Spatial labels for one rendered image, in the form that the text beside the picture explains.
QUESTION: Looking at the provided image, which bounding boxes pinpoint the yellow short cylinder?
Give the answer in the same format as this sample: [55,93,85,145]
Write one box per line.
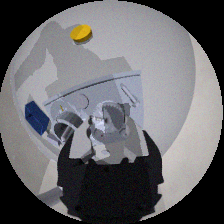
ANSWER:
[70,25,92,43]

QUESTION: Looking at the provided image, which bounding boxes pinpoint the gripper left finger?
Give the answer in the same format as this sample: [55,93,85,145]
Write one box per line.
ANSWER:
[57,116,94,187]

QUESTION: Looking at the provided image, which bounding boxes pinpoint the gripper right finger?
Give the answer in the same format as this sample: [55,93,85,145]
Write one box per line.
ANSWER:
[124,114,164,185]

